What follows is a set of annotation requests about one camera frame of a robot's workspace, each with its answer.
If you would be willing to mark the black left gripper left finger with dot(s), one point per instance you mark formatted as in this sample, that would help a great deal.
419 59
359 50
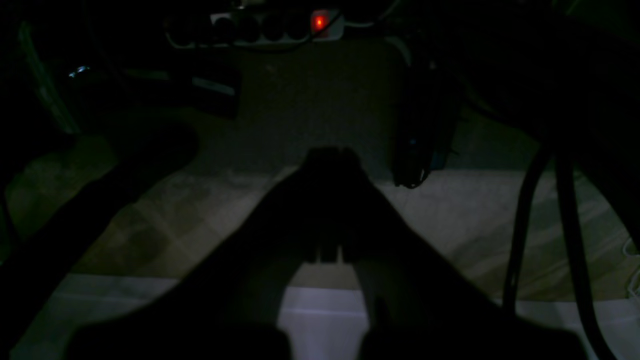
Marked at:
227 308

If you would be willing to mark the white power strip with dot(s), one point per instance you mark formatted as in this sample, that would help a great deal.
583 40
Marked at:
246 29

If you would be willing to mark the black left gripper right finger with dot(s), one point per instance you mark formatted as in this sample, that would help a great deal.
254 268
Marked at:
420 306

